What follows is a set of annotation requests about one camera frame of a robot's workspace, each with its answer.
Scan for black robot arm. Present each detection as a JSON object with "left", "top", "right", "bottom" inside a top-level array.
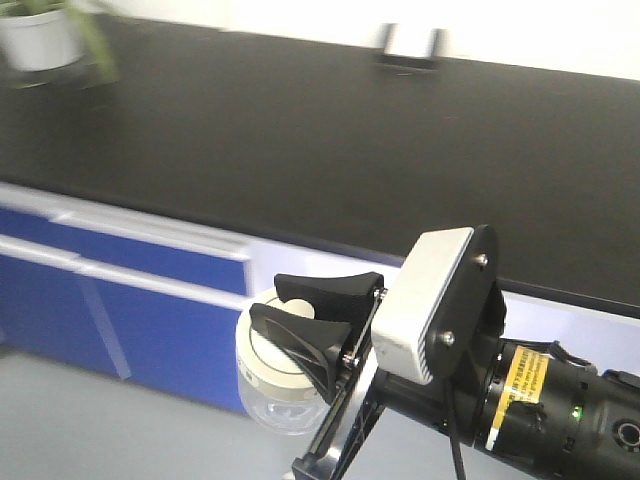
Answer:
[{"left": 248, "top": 225, "right": 639, "bottom": 479}]

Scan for blue door lab cabinet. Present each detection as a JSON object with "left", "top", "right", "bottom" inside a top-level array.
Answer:
[{"left": 0, "top": 182, "right": 640, "bottom": 416}]

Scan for black camera cable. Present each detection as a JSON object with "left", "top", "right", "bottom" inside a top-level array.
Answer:
[{"left": 444, "top": 389, "right": 467, "bottom": 480}]

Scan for glass jar with cream lid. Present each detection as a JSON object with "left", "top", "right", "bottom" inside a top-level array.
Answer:
[{"left": 235, "top": 309, "right": 328, "bottom": 436}]

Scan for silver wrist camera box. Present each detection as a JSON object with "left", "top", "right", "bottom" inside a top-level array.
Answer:
[{"left": 371, "top": 227, "right": 474, "bottom": 385}]

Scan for black white power socket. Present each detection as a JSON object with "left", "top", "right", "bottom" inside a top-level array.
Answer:
[{"left": 374, "top": 23, "right": 446, "bottom": 72}]

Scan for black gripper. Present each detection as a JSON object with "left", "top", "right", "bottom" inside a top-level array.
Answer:
[{"left": 249, "top": 225, "right": 506, "bottom": 479}]

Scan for white potted plant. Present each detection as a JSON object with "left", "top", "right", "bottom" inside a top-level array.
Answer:
[{"left": 1, "top": 1, "right": 119, "bottom": 88}]

